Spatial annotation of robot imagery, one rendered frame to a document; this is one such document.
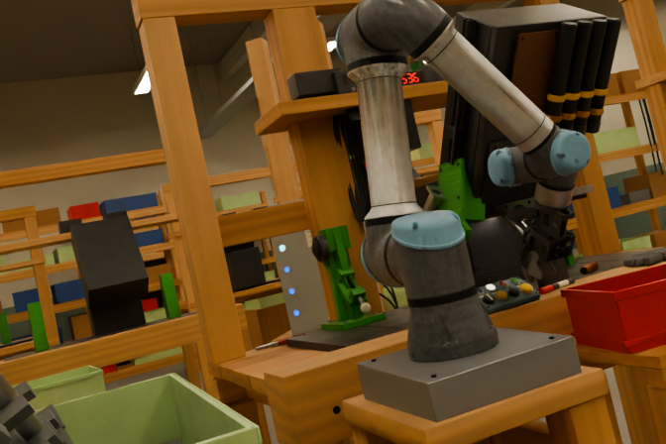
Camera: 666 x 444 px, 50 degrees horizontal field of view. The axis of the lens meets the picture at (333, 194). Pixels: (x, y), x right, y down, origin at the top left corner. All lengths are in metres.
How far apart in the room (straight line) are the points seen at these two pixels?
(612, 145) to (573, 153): 6.74
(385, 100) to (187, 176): 0.83
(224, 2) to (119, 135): 9.85
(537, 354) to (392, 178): 0.40
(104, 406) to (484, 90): 0.86
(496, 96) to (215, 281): 1.01
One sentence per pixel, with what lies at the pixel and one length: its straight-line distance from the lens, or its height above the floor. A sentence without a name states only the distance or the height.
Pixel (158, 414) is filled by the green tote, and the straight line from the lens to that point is 1.37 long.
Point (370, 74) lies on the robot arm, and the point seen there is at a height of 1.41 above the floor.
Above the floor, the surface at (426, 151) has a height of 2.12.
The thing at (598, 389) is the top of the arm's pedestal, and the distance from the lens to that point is 1.19.
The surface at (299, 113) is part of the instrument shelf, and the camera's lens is 1.99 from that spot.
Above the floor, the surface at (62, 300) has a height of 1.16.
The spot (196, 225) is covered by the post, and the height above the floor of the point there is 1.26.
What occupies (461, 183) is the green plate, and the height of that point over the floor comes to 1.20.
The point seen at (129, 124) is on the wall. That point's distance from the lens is 12.01.
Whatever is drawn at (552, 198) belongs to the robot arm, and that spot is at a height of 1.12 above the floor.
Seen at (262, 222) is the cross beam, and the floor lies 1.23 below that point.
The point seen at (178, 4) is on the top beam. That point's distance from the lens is 2.13.
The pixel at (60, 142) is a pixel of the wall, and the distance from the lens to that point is 11.83.
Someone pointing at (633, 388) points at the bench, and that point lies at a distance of 2.74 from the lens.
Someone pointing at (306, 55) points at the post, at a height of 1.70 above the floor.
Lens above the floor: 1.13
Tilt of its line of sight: 4 degrees up
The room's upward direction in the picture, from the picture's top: 13 degrees counter-clockwise
